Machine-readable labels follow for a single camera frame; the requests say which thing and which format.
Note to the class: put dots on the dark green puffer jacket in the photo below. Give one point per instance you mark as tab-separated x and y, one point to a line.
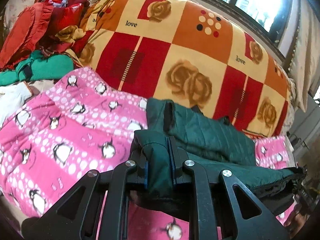
216	145

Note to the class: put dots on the window with dark frame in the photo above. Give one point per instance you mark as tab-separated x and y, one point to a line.
273	22

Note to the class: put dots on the red ruffled pillow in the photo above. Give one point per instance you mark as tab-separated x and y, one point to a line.
42	19

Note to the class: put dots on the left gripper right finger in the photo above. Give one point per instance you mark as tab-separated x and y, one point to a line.
219	206

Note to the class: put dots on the beige curtain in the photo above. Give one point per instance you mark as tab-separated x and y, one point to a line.
304	66

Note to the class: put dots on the teal green garment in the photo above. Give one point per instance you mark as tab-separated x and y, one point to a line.
36	67

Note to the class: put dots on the red orange rose blanket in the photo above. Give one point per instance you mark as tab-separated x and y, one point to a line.
182	51

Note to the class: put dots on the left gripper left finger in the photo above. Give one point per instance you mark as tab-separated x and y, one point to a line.
96	207

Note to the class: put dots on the pink penguin blanket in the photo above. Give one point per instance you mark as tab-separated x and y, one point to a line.
80	124

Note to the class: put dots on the white cloth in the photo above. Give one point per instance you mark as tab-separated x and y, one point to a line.
12	98

